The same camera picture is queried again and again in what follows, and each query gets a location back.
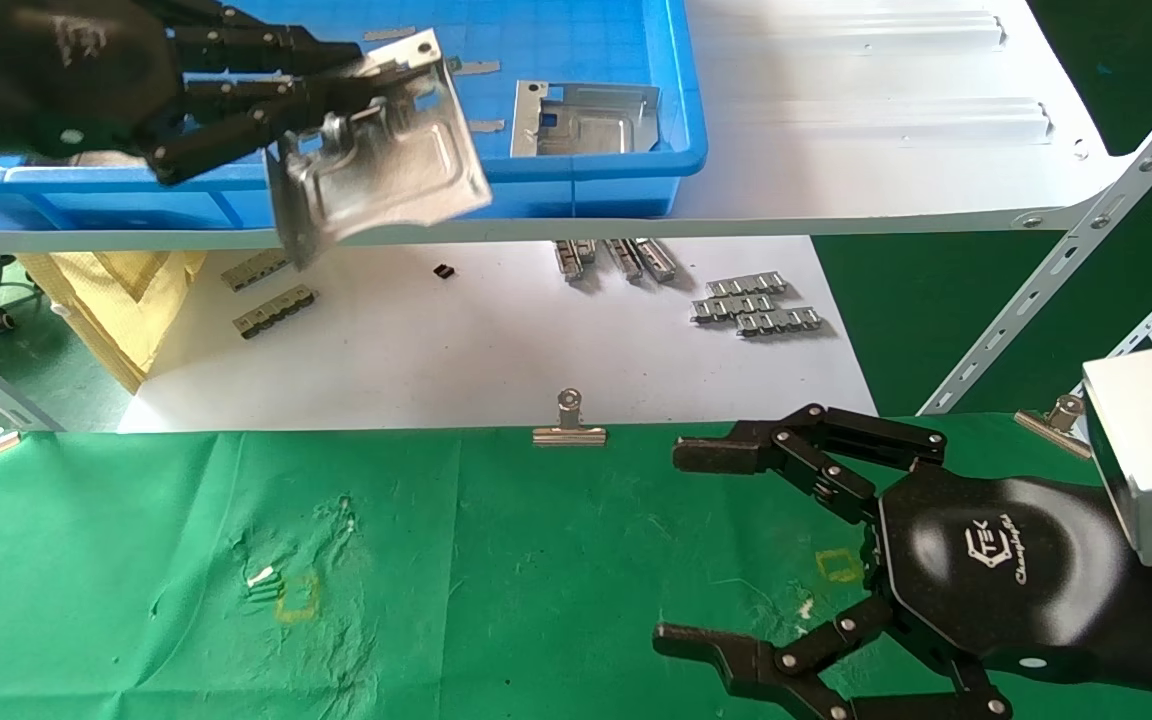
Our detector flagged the stamped sheet metal plate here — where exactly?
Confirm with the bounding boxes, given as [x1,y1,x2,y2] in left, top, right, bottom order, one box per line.
[510,80,661,159]
[264,28,494,273]

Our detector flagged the blue plastic bin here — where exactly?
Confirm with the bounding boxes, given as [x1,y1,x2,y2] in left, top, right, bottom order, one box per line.
[0,0,709,233]

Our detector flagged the white metal shelf rack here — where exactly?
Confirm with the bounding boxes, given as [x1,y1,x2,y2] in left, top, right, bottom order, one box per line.
[0,0,1152,433]

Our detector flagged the green table cloth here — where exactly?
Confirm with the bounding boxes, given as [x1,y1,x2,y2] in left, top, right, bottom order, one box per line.
[0,412,1152,720]

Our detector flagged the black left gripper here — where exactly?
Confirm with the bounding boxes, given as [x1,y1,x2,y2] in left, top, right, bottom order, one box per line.
[0,0,427,188]

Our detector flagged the small ribbed metal strip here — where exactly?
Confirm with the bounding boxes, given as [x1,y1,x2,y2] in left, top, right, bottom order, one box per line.
[233,285,318,341]
[690,293,778,324]
[735,306,826,339]
[631,238,680,284]
[220,250,290,294]
[553,239,598,284]
[603,238,643,284]
[705,270,790,298]

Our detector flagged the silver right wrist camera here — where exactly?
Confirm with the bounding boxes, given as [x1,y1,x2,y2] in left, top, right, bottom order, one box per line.
[1081,344,1152,569]

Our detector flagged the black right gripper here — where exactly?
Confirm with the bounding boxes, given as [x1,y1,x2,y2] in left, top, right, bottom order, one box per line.
[652,404,1152,720]

